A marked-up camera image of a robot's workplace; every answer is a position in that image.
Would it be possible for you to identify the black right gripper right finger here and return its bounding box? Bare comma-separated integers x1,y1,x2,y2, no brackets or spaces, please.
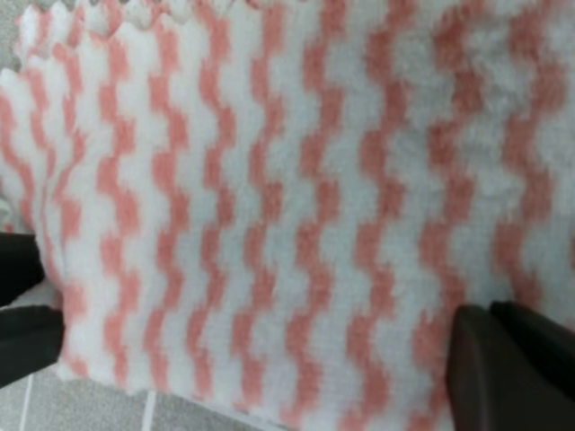
446,302,574,430

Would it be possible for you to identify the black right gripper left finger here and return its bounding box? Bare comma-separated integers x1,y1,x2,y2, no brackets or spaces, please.
1,233,65,387

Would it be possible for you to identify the pink white wavy striped towel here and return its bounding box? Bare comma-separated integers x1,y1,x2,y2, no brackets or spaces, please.
1,1,574,430

